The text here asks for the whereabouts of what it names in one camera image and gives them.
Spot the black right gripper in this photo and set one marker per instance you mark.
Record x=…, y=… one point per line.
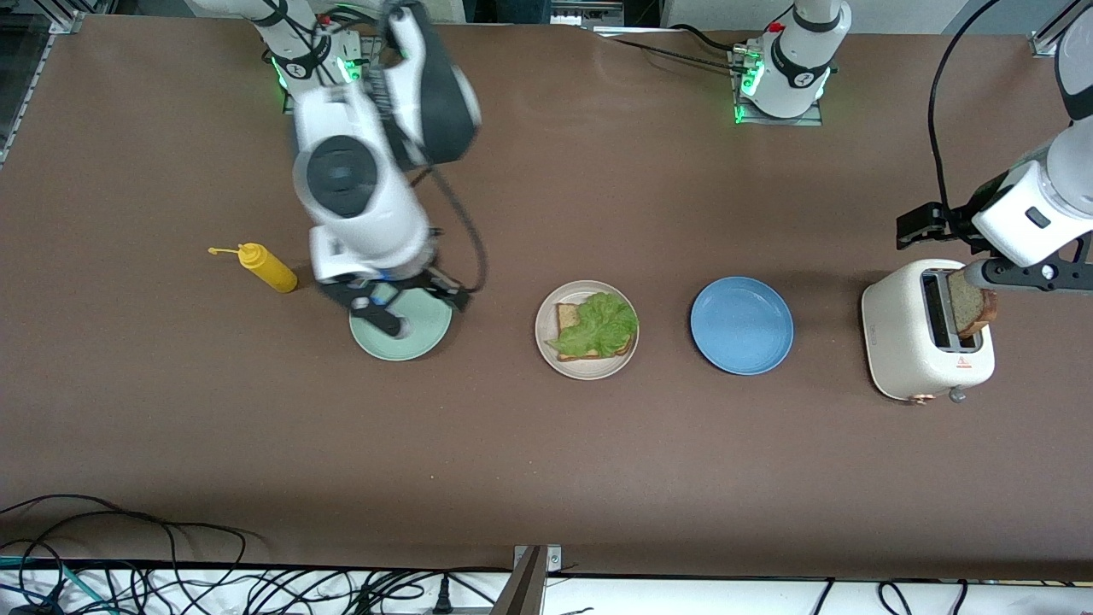
x=461, y=300

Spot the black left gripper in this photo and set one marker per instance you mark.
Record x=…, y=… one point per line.
x=955, y=221

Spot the brown bread slice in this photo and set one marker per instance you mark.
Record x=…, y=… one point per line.
x=969, y=312
x=568, y=318

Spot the green lettuce leaf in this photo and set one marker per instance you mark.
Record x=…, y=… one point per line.
x=598, y=325

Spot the yellow mustard squeeze bottle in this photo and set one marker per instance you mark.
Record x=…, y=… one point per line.
x=271, y=271

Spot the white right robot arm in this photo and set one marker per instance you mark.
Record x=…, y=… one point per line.
x=367, y=231

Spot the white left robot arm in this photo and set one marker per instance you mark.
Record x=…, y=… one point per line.
x=794, y=101

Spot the green plate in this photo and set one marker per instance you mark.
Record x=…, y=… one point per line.
x=427, y=329

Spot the beige plate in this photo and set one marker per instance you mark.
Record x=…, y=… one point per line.
x=589, y=370

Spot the blue plate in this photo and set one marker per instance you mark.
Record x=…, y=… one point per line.
x=741, y=325

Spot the white toaster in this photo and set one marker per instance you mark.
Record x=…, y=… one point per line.
x=897, y=333

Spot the black power plug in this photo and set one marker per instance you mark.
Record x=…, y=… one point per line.
x=442, y=598

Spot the grey power strip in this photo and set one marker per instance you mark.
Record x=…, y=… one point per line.
x=593, y=15

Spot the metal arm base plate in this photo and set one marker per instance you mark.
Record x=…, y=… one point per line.
x=288, y=102
x=781, y=121

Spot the aluminium frame rail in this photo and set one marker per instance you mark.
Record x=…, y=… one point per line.
x=43, y=81
x=1049, y=38

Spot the small metal bracket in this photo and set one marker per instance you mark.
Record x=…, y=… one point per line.
x=553, y=557

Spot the grey metal camera pole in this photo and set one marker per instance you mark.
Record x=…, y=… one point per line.
x=523, y=589

